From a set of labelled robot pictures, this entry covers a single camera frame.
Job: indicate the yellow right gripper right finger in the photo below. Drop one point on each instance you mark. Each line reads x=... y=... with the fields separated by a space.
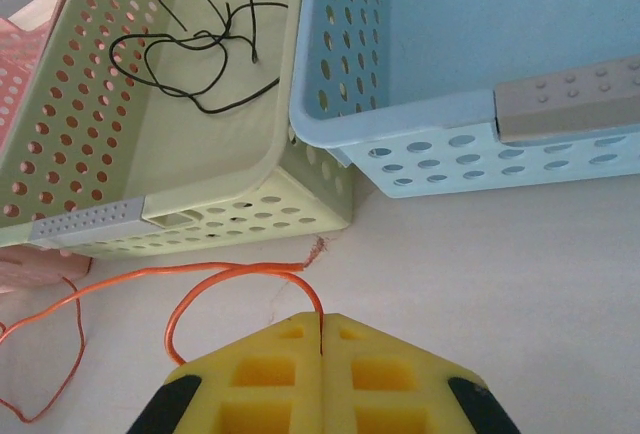
x=390 y=394

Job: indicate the blue perforated plastic basket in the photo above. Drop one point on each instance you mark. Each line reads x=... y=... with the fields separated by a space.
x=450 y=29

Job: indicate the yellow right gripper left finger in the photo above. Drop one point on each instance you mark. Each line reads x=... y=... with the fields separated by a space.
x=260 y=394

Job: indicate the pink perforated plastic basket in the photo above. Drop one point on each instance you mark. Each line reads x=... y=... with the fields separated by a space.
x=15 y=79

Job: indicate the green perforated plastic basket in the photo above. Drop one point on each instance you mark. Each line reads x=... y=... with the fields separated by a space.
x=200 y=144

